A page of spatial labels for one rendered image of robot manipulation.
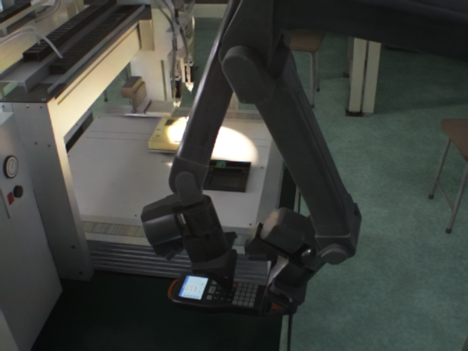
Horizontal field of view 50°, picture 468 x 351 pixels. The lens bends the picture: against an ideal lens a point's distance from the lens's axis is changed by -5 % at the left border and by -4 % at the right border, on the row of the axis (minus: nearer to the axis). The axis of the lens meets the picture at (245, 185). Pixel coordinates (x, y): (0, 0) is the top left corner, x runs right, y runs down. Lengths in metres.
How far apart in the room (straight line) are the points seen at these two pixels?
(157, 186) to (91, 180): 0.19
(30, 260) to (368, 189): 2.14
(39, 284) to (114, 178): 0.41
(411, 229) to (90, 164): 1.70
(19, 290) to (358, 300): 1.53
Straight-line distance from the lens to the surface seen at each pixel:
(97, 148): 1.63
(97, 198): 1.40
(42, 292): 1.22
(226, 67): 0.57
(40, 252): 1.19
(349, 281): 2.36
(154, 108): 1.77
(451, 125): 2.71
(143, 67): 1.80
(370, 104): 3.73
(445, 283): 2.46
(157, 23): 1.54
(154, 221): 0.91
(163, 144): 1.53
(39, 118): 1.09
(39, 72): 1.17
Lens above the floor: 1.63
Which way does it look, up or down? 34 degrees down
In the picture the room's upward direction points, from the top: 1 degrees counter-clockwise
